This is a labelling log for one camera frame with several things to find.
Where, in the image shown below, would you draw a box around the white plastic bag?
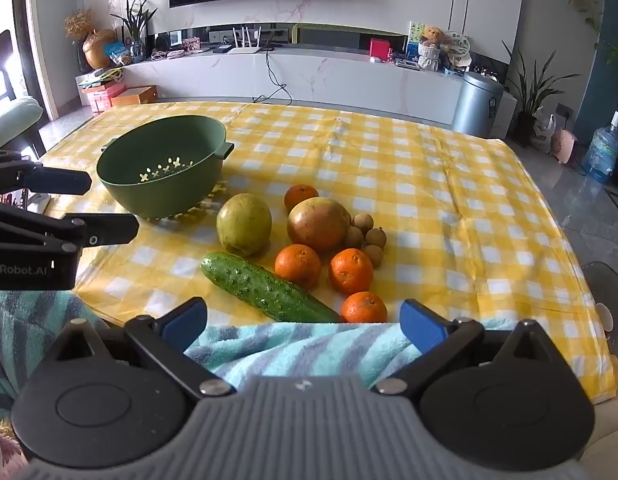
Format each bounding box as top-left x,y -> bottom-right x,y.
531,114 -> 558,154

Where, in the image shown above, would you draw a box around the white router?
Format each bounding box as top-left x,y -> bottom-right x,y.
227,24 -> 264,55

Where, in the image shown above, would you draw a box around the reddish green round fruit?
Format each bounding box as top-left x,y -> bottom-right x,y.
287,197 -> 352,253

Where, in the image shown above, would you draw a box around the white marble media cabinet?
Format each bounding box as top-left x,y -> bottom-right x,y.
120,44 -> 518,127

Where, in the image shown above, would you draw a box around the green colander bowl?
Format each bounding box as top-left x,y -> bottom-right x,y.
96,114 -> 236,220

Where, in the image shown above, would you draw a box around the potted snake plant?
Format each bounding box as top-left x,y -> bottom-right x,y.
503,41 -> 566,149

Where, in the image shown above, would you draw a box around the dried flower bunch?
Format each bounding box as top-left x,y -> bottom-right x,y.
64,8 -> 95,44

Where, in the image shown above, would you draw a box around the golden gourd vase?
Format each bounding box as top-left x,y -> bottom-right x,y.
82,28 -> 119,70

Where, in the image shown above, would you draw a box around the plant in glass vase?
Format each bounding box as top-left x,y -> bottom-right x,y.
110,0 -> 162,64

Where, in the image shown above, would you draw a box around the pink small fan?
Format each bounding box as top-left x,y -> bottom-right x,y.
551,128 -> 580,165

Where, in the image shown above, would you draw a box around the black cable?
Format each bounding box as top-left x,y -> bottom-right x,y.
253,49 -> 294,106

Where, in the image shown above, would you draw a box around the orange cardboard box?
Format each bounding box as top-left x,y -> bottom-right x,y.
111,85 -> 158,108

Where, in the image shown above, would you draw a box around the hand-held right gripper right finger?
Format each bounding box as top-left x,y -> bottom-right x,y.
371,299 -> 560,396

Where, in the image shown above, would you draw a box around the orange tangerine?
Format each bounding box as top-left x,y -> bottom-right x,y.
274,244 -> 322,291
341,291 -> 388,324
284,184 -> 320,212
329,248 -> 374,295

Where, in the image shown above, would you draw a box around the yellow checked tablecloth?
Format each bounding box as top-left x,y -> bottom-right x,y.
39,101 -> 618,406

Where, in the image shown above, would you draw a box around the round paper fan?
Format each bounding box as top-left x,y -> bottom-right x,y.
441,30 -> 474,69

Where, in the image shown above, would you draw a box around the blue water jug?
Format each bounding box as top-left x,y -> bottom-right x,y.
583,112 -> 618,185

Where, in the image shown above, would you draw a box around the green cucumber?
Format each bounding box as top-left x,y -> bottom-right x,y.
200,252 -> 342,324

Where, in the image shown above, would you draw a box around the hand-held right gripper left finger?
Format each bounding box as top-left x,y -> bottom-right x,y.
39,296 -> 237,397

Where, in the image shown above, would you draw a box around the red box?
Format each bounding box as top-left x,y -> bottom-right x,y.
368,37 -> 392,64

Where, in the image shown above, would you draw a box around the grey chair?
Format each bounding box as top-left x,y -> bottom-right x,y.
581,260 -> 618,342

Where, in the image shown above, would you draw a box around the teal striped towel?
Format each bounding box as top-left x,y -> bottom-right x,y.
0,287 -> 420,423

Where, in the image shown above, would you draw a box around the pink boxes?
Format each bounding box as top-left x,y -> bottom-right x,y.
79,82 -> 126,113

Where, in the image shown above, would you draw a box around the green pear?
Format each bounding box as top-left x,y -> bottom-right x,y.
217,193 -> 273,257

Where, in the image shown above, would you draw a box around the teddy bear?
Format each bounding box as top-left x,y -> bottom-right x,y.
418,25 -> 452,72

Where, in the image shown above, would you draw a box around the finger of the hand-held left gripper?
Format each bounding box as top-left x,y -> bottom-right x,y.
0,202 -> 140,257
0,149 -> 92,196

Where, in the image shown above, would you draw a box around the green cushioned chair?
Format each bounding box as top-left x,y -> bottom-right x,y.
0,95 -> 45,157

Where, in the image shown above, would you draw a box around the grey trash bin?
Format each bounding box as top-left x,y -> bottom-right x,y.
451,71 -> 505,139

